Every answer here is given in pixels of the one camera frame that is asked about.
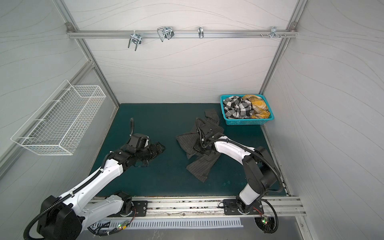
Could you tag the black round fan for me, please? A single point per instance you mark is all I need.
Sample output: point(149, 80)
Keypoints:
point(267, 225)

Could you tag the small metal ring clamp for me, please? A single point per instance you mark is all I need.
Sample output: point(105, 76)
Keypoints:
point(201, 32)

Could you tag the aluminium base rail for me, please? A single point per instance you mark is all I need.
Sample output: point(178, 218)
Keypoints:
point(209, 206)

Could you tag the teal plastic basket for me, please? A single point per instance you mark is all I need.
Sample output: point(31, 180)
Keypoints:
point(235, 122)

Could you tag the dark grey striped shirt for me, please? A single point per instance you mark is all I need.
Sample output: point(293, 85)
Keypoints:
point(202, 165)

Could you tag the aluminium top crossbar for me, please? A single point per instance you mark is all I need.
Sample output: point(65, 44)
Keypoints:
point(179, 34)

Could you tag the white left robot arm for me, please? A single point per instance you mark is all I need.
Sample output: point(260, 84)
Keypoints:
point(65, 217)

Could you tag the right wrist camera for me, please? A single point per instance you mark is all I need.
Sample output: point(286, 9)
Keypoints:
point(210, 129)

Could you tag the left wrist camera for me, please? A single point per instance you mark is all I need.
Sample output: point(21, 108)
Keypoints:
point(139, 141)

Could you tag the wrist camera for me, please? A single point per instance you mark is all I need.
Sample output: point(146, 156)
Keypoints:
point(210, 129)
point(139, 141)

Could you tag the yellow plaid shirt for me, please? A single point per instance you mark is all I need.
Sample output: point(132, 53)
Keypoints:
point(260, 109)

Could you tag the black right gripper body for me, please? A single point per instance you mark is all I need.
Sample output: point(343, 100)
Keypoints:
point(200, 144)

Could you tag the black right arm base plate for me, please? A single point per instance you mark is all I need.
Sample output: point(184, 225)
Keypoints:
point(233, 207)

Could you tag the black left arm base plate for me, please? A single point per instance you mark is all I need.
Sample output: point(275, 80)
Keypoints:
point(132, 208)

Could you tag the black white checked shirt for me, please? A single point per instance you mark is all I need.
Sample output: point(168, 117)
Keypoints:
point(235, 107)

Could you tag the metal bracket with bolts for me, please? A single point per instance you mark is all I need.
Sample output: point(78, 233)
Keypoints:
point(273, 34)

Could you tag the white wire basket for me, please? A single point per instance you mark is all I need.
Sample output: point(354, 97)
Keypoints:
point(59, 124)

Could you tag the metal hook clamp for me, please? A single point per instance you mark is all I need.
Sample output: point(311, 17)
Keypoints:
point(135, 40)

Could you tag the white slotted cable duct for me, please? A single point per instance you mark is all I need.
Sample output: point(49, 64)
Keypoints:
point(196, 223)

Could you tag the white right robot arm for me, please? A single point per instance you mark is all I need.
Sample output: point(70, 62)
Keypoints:
point(262, 174)

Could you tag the metal u-bolt clamp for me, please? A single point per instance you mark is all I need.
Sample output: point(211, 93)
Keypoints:
point(165, 33)

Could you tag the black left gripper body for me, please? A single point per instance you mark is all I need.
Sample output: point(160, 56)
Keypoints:
point(147, 153)

